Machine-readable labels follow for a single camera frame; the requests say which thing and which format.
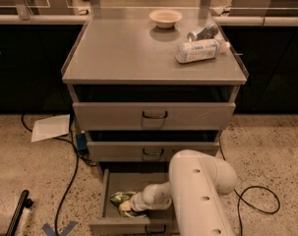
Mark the dark metallic can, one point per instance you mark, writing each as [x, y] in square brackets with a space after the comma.
[205, 32]

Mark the grey drawer cabinet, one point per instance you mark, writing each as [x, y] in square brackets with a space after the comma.
[124, 47]

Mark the white lying bottle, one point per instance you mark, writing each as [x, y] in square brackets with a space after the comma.
[193, 51]

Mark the grey middle drawer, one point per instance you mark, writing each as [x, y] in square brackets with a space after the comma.
[144, 151]

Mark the black bar object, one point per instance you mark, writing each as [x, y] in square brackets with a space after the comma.
[24, 202]

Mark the green jalapeno chip bag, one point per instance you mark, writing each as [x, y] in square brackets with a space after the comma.
[120, 197]

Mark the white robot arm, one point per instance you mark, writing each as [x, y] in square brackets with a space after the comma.
[195, 183]

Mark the grey bottom drawer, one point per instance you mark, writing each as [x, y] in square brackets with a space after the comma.
[110, 222]

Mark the grey drawer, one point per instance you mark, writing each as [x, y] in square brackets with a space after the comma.
[124, 116]
[144, 151]
[110, 222]

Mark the dark lab counter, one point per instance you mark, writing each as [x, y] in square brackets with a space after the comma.
[32, 56]

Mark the blue power adapter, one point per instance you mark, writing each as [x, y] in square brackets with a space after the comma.
[82, 143]

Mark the beige paper bowl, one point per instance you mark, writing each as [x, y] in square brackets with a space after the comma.
[165, 19]

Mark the grey top drawer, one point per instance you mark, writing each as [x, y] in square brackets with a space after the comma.
[124, 116]

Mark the white paper sheet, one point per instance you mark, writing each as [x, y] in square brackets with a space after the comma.
[51, 127]

